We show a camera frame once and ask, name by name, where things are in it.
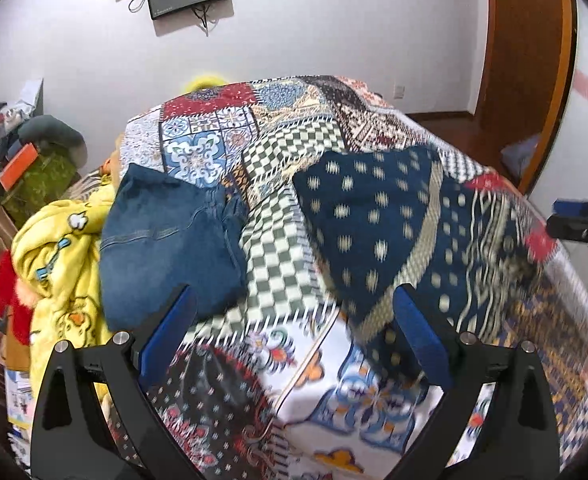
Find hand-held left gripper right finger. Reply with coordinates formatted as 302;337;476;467
393;284;562;480

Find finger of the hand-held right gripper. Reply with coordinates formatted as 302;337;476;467
552;198;588;222
546;214;588;252

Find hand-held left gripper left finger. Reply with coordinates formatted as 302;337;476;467
30;284;199;480

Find navy patterned garment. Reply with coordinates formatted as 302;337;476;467
293;145;558;382

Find light blue cloth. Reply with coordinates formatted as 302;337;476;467
500;134;543;182

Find folded blue jeans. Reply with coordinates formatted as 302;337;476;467
99;162;251;332

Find yellow cartoon blanket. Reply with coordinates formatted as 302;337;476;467
11;130;126;403

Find patchwork printed blanket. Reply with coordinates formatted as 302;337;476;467
4;75;588;480

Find wooden door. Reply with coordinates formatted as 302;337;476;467
472;0;578;196

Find red cloth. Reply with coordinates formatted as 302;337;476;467
0;249;36;347

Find white printed box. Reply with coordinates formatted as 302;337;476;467
4;365;39;443

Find green patterned cloth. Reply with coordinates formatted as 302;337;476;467
1;151;83;231

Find orange box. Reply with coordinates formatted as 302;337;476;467
0;143;40;192

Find grey cushion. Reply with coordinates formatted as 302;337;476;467
18;115;88;167

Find yellow plush pillow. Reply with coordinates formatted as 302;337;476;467
181;74;231;95

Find clutter pile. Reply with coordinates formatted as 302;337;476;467
0;79;45;173

